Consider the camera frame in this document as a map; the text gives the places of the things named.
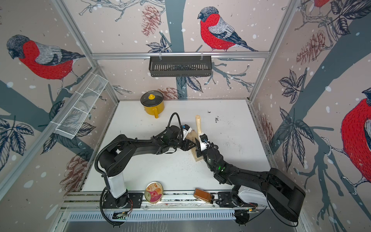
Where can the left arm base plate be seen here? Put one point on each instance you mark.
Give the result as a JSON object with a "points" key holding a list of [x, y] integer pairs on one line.
{"points": [[133, 200]]}

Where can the brown leather case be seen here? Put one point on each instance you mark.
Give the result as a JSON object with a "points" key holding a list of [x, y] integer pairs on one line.
{"points": [[203, 196]]}

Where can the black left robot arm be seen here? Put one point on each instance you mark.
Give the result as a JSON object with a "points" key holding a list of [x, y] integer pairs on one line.
{"points": [[114, 157]]}

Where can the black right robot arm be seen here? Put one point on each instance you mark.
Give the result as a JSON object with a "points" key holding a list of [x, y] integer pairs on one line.
{"points": [[281, 193]]}

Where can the white wire mesh shelf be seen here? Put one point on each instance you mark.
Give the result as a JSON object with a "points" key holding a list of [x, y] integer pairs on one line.
{"points": [[73, 124]]}

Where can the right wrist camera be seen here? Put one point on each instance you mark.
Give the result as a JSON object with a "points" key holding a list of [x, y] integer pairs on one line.
{"points": [[204, 142]]}

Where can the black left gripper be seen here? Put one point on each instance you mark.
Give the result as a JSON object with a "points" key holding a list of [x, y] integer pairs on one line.
{"points": [[186, 147]]}

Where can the round colourful tin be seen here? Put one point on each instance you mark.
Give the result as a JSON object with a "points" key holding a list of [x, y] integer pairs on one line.
{"points": [[154, 192]]}

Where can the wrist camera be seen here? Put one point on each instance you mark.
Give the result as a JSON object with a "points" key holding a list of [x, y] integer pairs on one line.
{"points": [[204, 142], [186, 130]]}

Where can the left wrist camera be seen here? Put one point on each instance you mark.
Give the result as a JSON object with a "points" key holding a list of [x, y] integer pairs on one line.
{"points": [[186, 130]]}

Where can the yellow pot with lid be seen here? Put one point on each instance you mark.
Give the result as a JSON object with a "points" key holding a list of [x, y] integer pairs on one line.
{"points": [[153, 103]]}

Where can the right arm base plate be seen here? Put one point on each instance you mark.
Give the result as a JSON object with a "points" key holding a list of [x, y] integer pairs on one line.
{"points": [[229, 200]]}

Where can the pale wooden block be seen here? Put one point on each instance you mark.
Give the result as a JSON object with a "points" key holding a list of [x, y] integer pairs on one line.
{"points": [[192, 137]]}

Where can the black hanging wire basket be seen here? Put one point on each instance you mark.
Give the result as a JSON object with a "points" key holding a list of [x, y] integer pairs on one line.
{"points": [[180, 66]]}

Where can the wooden handle claw hammer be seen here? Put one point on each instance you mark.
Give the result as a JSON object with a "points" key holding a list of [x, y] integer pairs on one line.
{"points": [[199, 128]]}

